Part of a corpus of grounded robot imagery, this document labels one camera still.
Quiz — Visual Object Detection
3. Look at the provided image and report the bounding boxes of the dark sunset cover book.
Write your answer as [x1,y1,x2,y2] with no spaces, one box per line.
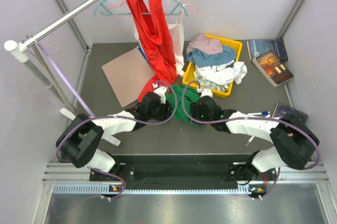
[272,102,308,124]

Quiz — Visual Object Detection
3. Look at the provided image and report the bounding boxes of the purple cable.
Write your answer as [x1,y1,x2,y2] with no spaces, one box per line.
[181,80,323,201]
[55,79,176,201]

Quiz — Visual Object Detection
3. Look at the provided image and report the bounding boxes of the green tank top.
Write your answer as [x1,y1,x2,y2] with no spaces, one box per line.
[172,84,200,125]

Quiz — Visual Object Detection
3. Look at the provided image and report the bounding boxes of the clear plastic hanger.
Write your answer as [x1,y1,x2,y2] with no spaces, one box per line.
[31,45,76,112]

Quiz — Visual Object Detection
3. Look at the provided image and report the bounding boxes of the red tank top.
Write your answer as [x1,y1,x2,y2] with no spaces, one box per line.
[125,0,177,101]

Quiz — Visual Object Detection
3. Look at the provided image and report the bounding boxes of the orange cover paperback book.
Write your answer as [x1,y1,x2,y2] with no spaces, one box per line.
[252,51,294,87]

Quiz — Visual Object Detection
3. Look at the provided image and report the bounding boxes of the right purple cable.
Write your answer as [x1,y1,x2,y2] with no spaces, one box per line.
[181,80,323,201]

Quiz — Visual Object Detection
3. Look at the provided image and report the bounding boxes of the white patterned garment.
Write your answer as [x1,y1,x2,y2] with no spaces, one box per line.
[194,60,247,92]

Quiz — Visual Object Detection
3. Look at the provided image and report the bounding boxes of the blue garment in bin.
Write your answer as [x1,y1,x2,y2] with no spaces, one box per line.
[186,45,236,67]

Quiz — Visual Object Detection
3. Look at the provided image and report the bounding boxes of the blue hardcover book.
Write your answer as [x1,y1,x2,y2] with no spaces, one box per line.
[246,39,289,63]

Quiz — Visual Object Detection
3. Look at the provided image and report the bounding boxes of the pink garment in bin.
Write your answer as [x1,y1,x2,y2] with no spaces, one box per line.
[186,34,223,55]

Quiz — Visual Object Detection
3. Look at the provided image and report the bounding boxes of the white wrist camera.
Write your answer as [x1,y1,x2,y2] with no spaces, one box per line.
[152,83,168,104]
[196,87,213,98]

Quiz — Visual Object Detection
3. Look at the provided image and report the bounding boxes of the grey slotted cable duct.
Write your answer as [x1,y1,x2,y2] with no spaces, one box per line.
[53,184,252,195]

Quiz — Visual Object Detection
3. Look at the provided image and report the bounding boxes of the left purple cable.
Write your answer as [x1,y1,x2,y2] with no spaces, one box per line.
[55,79,176,201]

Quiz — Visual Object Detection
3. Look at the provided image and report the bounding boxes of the brown cardboard sheet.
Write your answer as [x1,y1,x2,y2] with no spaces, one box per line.
[102,46,154,107]

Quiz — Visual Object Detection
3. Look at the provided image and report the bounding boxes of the yellow plastic bin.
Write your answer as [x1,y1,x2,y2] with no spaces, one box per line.
[182,34,243,98]

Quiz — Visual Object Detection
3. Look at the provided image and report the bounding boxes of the lavender plastic hanger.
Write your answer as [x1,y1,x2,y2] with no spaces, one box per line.
[36,43,95,117]

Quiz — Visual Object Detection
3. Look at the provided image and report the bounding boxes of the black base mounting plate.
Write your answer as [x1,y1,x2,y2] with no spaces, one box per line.
[89,154,278,190]

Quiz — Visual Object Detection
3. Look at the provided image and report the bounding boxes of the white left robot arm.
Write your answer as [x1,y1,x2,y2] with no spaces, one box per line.
[56,86,173,180]

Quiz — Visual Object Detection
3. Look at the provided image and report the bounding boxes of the blue cap marker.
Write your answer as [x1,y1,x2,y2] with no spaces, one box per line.
[247,111,271,118]

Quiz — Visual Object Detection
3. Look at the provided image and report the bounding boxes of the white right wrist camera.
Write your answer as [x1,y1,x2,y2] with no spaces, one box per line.
[196,87,213,98]

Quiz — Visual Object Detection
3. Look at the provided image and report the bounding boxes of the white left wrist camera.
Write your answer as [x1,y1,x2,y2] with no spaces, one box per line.
[152,83,168,104]

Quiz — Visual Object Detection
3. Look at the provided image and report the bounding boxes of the metal clothes rail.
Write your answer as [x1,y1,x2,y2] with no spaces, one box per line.
[19,0,98,52]

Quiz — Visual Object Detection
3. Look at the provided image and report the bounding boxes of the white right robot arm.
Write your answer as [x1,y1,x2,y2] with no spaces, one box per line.
[189,96,320,180]

